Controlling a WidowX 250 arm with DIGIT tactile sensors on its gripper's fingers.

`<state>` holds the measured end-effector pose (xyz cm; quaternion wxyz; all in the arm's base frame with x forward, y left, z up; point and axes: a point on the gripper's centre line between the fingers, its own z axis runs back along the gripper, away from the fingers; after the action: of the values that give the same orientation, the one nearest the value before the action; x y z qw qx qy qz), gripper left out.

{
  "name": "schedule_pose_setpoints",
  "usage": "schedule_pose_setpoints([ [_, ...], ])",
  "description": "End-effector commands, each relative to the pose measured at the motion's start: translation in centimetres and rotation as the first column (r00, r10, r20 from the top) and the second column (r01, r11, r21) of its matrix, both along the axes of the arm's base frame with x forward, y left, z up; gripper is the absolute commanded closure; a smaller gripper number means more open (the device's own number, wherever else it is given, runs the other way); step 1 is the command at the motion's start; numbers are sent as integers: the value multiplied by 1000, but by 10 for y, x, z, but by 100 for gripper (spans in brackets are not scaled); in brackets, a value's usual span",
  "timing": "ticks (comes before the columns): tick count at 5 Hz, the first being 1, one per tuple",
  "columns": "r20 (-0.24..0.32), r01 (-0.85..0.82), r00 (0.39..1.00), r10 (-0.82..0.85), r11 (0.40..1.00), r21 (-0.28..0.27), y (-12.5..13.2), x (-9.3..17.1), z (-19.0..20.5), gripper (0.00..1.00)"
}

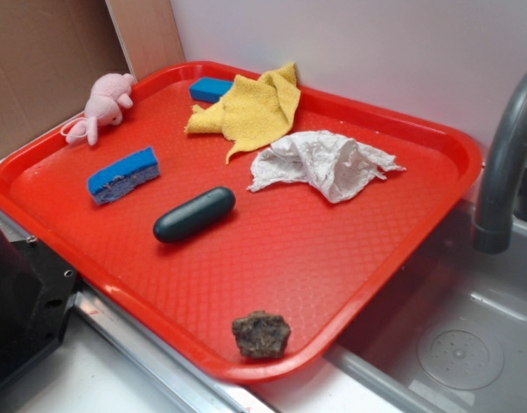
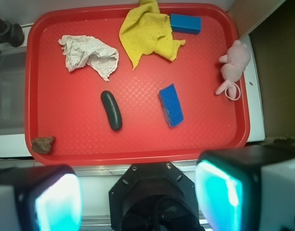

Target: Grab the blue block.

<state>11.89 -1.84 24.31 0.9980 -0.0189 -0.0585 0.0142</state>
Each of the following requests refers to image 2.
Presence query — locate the yellow microfiber cloth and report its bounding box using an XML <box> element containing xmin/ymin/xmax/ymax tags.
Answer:
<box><xmin>119</xmin><ymin>0</ymin><xmax>186</xmax><ymax>70</ymax></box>

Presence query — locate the pink plush pig toy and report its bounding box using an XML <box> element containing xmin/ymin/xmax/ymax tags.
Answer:
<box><xmin>215</xmin><ymin>40</ymin><xmax>250</xmax><ymax>101</ymax></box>

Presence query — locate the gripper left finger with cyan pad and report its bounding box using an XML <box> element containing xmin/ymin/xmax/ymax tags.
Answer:
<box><xmin>0</xmin><ymin>165</ymin><xmax>83</xmax><ymax>231</ymax></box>

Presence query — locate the brown rock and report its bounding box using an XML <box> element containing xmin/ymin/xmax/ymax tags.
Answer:
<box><xmin>31</xmin><ymin>136</ymin><xmax>55</xmax><ymax>154</ymax></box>

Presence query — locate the blue sponge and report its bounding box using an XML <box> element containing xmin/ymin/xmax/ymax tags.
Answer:
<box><xmin>159</xmin><ymin>84</ymin><xmax>184</xmax><ymax>127</ymax></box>

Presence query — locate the dark faucet fixture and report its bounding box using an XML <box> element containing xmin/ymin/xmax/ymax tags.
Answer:
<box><xmin>0</xmin><ymin>18</ymin><xmax>25</xmax><ymax>48</ymax></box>

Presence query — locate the crumpled white paper towel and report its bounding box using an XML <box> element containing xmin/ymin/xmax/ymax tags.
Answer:
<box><xmin>58</xmin><ymin>35</ymin><xmax>119</xmax><ymax>82</ymax></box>

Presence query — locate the blue rectangular block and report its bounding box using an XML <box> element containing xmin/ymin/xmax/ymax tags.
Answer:
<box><xmin>170</xmin><ymin>14</ymin><xmax>201</xmax><ymax>34</ymax></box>

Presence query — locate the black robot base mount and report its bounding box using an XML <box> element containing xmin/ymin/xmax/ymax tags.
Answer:
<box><xmin>108</xmin><ymin>162</ymin><xmax>204</xmax><ymax>231</ymax></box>

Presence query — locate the dark green toy cucumber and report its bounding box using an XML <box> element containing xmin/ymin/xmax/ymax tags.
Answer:
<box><xmin>101</xmin><ymin>90</ymin><xmax>122</xmax><ymax>131</ymax></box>

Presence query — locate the metal sink basin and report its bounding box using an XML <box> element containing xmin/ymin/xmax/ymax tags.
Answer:
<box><xmin>0</xmin><ymin>47</ymin><xmax>27</xmax><ymax>135</ymax></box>

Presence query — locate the red plastic tray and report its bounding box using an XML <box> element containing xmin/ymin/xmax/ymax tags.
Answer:
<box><xmin>25</xmin><ymin>3</ymin><xmax>250</xmax><ymax>166</ymax></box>

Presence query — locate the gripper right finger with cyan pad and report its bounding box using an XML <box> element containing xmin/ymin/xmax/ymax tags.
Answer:
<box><xmin>195</xmin><ymin>144</ymin><xmax>295</xmax><ymax>231</ymax></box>

